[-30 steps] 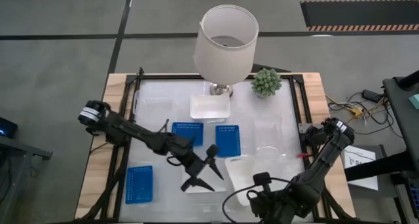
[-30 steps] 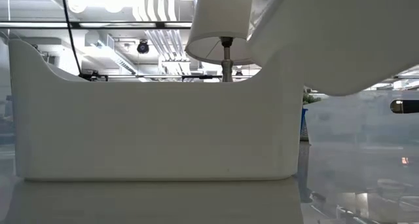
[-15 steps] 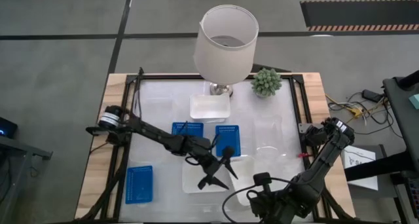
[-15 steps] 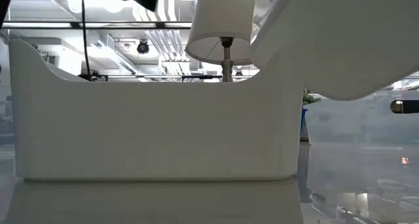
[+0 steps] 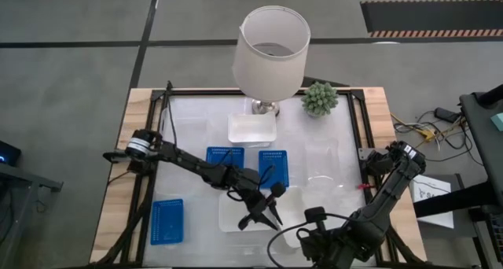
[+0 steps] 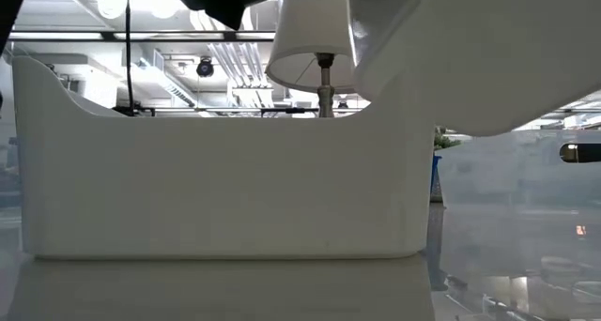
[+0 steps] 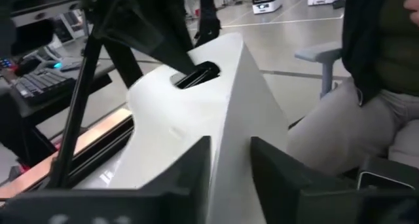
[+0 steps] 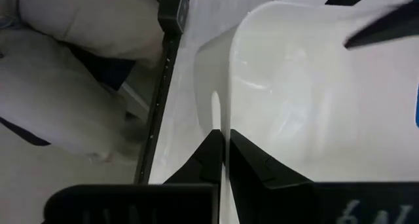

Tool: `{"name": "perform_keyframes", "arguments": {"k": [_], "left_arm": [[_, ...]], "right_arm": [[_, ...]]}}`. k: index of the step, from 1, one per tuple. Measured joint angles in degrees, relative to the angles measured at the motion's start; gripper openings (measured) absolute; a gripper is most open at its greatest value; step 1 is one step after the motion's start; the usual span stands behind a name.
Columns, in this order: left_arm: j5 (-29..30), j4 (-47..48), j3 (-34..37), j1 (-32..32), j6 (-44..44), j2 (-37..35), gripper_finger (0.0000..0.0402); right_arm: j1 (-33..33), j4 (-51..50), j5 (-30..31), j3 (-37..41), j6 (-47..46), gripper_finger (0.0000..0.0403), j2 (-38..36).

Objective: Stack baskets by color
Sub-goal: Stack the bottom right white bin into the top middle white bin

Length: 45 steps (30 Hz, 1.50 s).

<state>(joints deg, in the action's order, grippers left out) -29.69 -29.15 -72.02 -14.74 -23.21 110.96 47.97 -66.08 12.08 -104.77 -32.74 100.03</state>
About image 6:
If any white plastic basket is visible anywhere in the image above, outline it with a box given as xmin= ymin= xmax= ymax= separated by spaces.
xmin=347 ymin=0 xmax=601 ymax=138
xmin=12 ymin=55 xmax=436 ymax=260

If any blue perforated plastic basket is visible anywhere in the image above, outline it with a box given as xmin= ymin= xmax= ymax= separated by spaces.
xmin=430 ymin=155 xmax=443 ymax=204

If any black round ceiling fixture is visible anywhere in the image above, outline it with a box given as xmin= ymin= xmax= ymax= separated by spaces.
xmin=195 ymin=57 xmax=216 ymax=78

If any white shade table lamp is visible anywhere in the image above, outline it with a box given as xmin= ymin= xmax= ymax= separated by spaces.
xmin=265 ymin=0 xmax=359 ymax=119

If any black ceiling beam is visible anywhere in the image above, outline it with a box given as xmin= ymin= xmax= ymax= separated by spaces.
xmin=8 ymin=29 xmax=276 ymax=43

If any green succulent plant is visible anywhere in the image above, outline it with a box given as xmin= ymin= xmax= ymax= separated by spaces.
xmin=434 ymin=127 xmax=464 ymax=151

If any clear plastic basket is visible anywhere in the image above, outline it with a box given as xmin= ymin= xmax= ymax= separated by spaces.
xmin=437 ymin=129 xmax=601 ymax=214

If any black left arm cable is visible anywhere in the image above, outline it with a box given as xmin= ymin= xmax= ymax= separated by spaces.
xmin=123 ymin=0 xmax=136 ymax=115

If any black ceiling rail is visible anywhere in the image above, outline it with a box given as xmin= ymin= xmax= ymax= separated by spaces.
xmin=112 ymin=105 xmax=367 ymax=116

